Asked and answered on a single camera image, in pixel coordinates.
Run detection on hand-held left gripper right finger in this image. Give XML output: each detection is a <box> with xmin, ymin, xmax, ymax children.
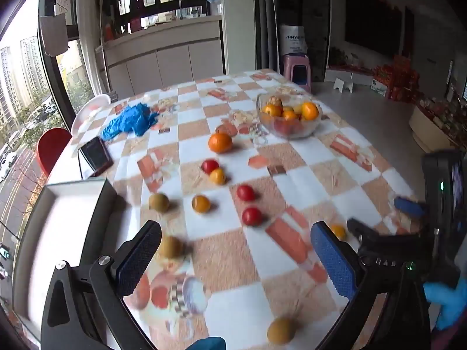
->
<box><xmin>310</xmin><ymin>221</ymin><xmax>433</xmax><ymax>350</ymax></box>

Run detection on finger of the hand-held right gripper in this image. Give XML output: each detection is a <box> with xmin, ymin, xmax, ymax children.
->
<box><xmin>346</xmin><ymin>218</ymin><xmax>433</xmax><ymax>267</ymax></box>
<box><xmin>393</xmin><ymin>196</ymin><xmax>429</xmax><ymax>219</ymax></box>

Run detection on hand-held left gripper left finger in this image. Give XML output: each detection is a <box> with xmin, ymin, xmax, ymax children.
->
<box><xmin>40</xmin><ymin>220</ymin><xmax>163</xmax><ymax>350</ymax></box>

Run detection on small brown fruit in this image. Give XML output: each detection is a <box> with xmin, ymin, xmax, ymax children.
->
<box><xmin>148</xmin><ymin>193</ymin><xmax>170</xmax><ymax>213</ymax></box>
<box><xmin>158</xmin><ymin>236</ymin><xmax>185</xmax><ymax>259</ymax></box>
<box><xmin>266</xmin><ymin>317</ymin><xmax>297</xmax><ymax>345</ymax></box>

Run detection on grey shallow box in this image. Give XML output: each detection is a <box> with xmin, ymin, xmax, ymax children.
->
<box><xmin>11</xmin><ymin>177</ymin><xmax>117</xmax><ymax>340</ymax></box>

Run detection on large orange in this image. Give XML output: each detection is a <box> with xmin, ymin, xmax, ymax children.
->
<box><xmin>208</xmin><ymin>132</ymin><xmax>233</xmax><ymax>154</ymax></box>

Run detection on person's right hand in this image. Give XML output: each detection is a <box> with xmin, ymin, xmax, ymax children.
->
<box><xmin>423</xmin><ymin>277</ymin><xmax>467</xmax><ymax>332</ymax></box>

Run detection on low shelf with goods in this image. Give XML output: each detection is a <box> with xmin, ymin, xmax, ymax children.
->
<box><xmin>409</xmin><ymin>95</ymin><xmax>467</xmax><ymax>154</ymax></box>

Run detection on checkered printed tablecloth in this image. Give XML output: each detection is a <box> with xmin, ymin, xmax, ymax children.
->
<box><xmin>47</xmin><ymin>69</ymin><xmax>427</xmax><ymax>350</ymax></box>

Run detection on phone in red case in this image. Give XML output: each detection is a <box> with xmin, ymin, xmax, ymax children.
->
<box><xmin>77</xmin><ymin>136</ymin><xmax>114</xmax><ymax>181</ymax></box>

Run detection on stack of red boxes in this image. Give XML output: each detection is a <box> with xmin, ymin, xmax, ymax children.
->
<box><xmin>376</xmin><ymin>55</ymin><xmax>421</xmax><ymax>102</ymax></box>

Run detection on clear glass bowl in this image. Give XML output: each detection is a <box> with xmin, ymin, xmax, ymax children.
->
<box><xmin>256</xmin><ymin>92</ymin><xmax>323</xmax><ymax>140</ymax></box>

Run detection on red tomato in bowl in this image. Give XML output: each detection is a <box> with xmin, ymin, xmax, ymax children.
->
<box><xmin>274</xmin><ymin>120</ymin><xmax>303</xmax><ymax>135</ymax></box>

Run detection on crumpled blue plastic glove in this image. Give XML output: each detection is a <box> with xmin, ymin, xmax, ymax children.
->
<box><xmin>100</xmin><ymin>103</ymin><xmax>160</xmax><ymax>141</ymax></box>

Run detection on red chair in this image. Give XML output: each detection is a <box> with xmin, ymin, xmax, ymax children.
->
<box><xmin>36</xmin><ymin>128</ymin><xmax>73</xmax><ymax>177</ymax></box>

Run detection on white chair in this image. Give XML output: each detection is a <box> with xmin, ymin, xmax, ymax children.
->
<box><xmin>71</xmin><ymin>94</ymin><xmax>111</xmax><ymax>135</ymax></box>

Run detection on pink plastic stool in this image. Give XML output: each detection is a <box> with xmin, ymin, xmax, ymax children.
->
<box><xmin>283</xmin><ymin>54</ymin><xmax>312</xmax><ymax>92</ymax></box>

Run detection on white counter cabinet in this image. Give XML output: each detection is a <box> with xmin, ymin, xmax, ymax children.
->
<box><xmin>95</xmin><ymin>15</ymin><xmax>224</xmax><ymax>98</ymax></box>

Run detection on white printed bag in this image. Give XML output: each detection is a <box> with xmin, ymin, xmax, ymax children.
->
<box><xmin>280</xmin><ymin>25</ymin><xmax>307</xmax><ymax>56</ymax></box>

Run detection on grey curtain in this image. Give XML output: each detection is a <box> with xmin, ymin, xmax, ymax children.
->
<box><xmin>253</xmin><ymin>0</ymin><xmax>281</xmax><ymax>74</ymax></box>

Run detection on grey hanging cloth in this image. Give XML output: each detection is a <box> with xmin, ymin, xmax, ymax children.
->
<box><xmin>38</xmin><ymin>14</ymin><xmax>70</xmax><ymax>57</ymax></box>

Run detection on black wall screen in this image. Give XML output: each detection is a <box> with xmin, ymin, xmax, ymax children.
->
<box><xmin>345</xmin><ymin>0</ymin><xmax>404</xmax><ymax>59</ymax></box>

